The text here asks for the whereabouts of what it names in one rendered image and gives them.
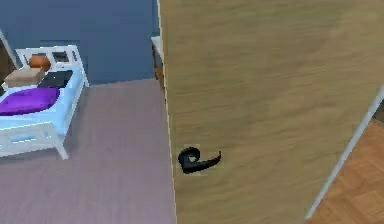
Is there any brown wooden chair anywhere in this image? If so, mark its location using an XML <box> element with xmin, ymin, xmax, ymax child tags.
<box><xmin>150</xmin><ymin>35</ymin><xmax>165</xmax><ymax>88</ymax></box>

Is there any light wooden room door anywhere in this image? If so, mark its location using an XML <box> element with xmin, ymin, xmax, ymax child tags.
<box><xmin>156</xmin><ymin>0</ymin><xmax>384</xmax><ymax>224</ymax></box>

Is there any white bed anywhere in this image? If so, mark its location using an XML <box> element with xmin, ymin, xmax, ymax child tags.
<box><xmin>0</xmin><ymin>44</ymin><xmax>90</xmax><ymax>161</ymax></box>

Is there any orange ball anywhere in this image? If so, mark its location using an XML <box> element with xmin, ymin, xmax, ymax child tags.
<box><xmin>28</xmin><ymin>54</ymin><xmax>52</xmax><ymax>73</ymax></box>

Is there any tan pillow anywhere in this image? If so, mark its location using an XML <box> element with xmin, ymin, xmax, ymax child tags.
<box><xmin>3</xmin><ymin>67</ymin><xmax>46</xmax><ymax>89</ymax></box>

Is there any black door handle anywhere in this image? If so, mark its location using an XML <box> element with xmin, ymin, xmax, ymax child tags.
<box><xmin>177</xmin><ymin>146</ymin><xmax>223</xmax><ymax>175</ymax></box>

